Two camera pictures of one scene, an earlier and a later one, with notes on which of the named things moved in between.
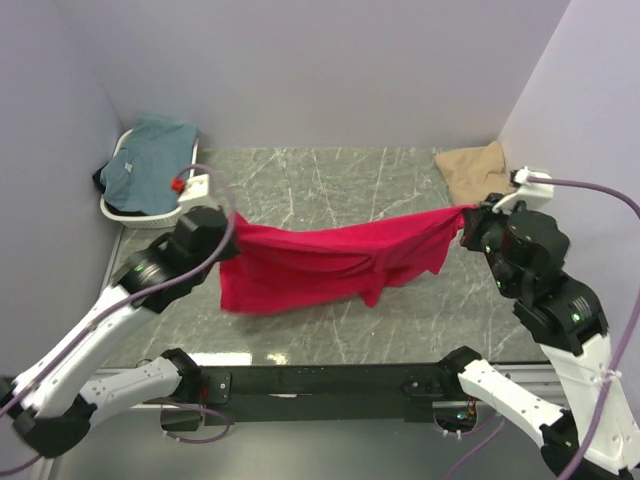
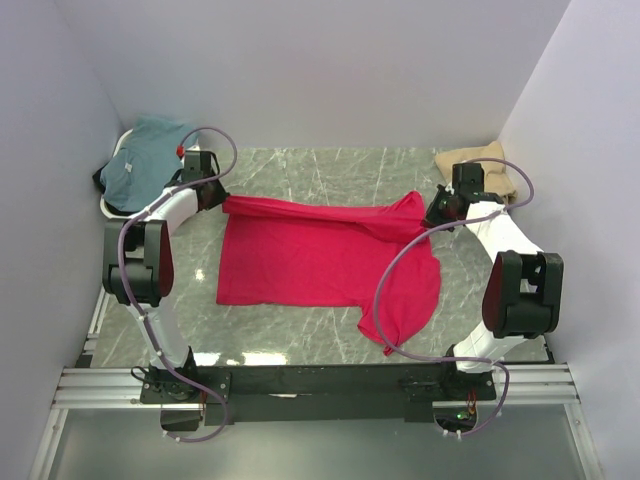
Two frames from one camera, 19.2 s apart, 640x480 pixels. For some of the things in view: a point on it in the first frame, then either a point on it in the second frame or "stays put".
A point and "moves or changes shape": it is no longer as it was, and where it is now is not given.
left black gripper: (220, 245) -> (214, 195)
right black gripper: (473, 226) -> (435, 214)
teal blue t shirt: (139, 176) stays put
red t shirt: (275, 266) moves or changes shape
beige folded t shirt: (474, 173) stays put
